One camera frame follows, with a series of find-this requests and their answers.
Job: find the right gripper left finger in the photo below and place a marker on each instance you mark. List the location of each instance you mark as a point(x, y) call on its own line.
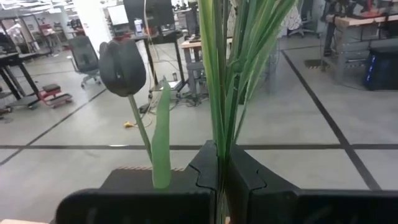
point(186, 205)

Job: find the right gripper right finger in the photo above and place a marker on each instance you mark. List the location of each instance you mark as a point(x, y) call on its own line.
point(267, 205)

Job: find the black artificial tulip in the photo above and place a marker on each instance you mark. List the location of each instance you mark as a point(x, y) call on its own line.
point(122, 67)

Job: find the white blossom grass spray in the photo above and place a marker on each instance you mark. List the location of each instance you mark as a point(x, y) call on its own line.
point(248, 37)

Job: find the black hazard-striped floor mat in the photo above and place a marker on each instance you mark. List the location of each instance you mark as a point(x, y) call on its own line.
point(130, 179)

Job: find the red step stool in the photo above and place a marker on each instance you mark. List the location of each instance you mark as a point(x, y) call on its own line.
point(54, 95)

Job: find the black computer tower blue lights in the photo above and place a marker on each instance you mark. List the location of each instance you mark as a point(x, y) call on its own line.
point(382, 68)

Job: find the black office chair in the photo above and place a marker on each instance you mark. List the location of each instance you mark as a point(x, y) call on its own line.
point(84, 57)

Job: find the black monitor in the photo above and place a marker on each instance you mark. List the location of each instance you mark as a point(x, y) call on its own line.
point(149, 12)

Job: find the wooden workbench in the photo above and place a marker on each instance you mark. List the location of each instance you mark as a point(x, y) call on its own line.
point(357, 21)

